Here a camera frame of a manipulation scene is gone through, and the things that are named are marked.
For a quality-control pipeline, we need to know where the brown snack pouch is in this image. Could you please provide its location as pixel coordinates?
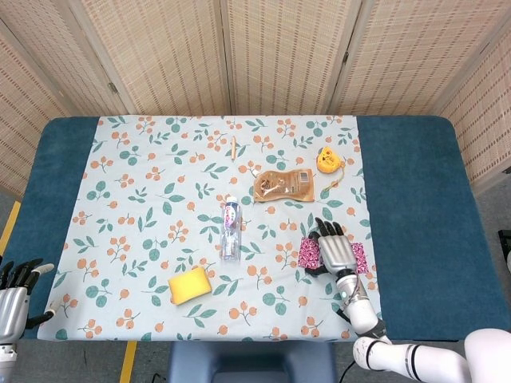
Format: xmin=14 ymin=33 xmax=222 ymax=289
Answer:
xmin=252 ymin=168 xmax=316 ymax=203

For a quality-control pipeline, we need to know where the floral tablecloth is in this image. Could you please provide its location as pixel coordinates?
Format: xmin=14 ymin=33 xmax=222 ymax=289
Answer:
xmin=36 ymin=114 xmax=385 ymax=343

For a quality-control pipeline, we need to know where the clear plastic water bottle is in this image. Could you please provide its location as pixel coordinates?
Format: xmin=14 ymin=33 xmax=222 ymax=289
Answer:
xmin=219 ymin=194 xmax=244 ymax=263

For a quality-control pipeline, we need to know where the yellow cartoon tape measure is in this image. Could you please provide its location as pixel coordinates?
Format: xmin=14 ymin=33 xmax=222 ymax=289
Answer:
xmin=316 ymin=145 xmax=347 ymax=192

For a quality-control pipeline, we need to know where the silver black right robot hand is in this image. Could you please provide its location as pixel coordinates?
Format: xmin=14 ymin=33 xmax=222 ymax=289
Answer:
xmin=304 ymin=217 xmax=359 ymax=279

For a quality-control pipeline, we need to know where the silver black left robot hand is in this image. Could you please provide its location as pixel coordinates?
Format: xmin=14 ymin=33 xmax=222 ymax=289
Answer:
xmin=0 ymin=258 xmax=64 ymax=343

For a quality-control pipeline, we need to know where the woven bamboo screen panel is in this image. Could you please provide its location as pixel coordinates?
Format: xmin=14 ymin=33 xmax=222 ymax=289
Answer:
xmin=67 ymin=0 xmax=232 ymax=116
xmin=0 ymin=18 xmax=71 ymax=200
xmin=0 ymin=0 xmax=137 ymax=116
xmin=327 ymin=0 xmax=504 ymax=116
xmin=437 ymin=27 xmax=511 ymax=196
xmin=220 ymin=0 xmax=364 ymax=116

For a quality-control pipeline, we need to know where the blue table cover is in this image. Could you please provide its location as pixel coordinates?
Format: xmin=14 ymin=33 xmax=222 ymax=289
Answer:
xmin=2 ymin=115 xmax=500 ymax=343

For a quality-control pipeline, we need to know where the yellow sponge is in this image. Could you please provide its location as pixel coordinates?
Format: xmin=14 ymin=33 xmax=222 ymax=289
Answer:
xmin=167 ymin=266 xmax=212 ymax=306

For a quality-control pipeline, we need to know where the blue robot torso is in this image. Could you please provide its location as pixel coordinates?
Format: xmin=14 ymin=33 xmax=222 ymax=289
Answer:
xmin=166 ymin=341 xmax=337 ymax=383

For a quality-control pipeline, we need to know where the yellow floor tape strip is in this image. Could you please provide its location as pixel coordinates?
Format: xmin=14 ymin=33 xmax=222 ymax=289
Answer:
xmin=0 ymin=200 xmax=22 ymax=249
xmin=119 ymin=341 xmax=139 ymax=383

